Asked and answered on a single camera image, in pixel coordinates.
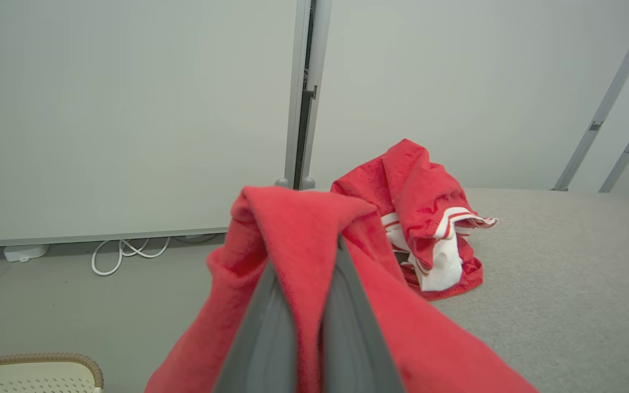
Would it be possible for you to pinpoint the red garment with white trim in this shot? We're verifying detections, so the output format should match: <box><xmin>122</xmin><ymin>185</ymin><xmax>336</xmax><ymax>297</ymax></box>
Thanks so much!
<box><xmin>330</xmin><ymin>138</ymin><xmax>499</xmax><ymax>301</ymax></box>

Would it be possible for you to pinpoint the cream perforated laundry basket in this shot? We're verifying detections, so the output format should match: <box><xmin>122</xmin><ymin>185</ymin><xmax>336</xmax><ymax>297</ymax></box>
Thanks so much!
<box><xmin>0</xmin><ymin>352</ymin><xmax>104</xmax><ymax>393</ymax></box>

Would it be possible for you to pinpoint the large white partition panel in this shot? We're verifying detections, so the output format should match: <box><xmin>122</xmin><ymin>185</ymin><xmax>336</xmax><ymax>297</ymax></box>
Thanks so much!
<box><xmin>0</xmin><ymin>0</ymin><xmax>313</xmax><ymax>249</ymax></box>

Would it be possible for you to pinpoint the white power adapter box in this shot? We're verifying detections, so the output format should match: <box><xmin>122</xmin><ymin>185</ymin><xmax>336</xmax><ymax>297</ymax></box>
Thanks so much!
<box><xmin>3</xmin><ymin>244</ymin><xmax>50</xmax><ymax>263</ymax></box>

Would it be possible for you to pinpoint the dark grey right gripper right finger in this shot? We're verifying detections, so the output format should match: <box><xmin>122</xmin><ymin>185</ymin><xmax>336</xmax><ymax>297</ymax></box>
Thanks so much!
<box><xmin>322</xmin><ymin>235</ymin><xmax>406</xmax><ymax>393</ymax></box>

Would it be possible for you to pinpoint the plain red garment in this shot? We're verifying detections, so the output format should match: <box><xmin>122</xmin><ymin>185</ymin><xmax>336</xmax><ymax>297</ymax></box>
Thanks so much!
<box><xmin>145</xmin><ymin>186</ymin><xmax>539</xmax><ymax>393</ymax></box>

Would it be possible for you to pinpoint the grey upholstered surface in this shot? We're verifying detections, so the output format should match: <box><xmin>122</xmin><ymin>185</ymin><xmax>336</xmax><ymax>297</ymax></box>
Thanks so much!
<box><xmin>299</xmin><ymin>188</ymin><xmax>629</xmax><ymax>393</ymax></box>

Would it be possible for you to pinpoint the white coiled cable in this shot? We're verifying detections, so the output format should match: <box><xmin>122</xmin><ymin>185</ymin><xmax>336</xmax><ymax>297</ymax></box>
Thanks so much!
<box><xmin>91</xmin><ymin>234</ymin><xmax>222</xmax><ymax>277</ymax></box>

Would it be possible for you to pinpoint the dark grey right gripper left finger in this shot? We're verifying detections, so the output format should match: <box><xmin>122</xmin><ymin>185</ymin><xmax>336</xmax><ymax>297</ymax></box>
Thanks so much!
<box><xmin>213</xmin><ymin>261</ymin><xmax>299</xmax><ymax>393</ymax></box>

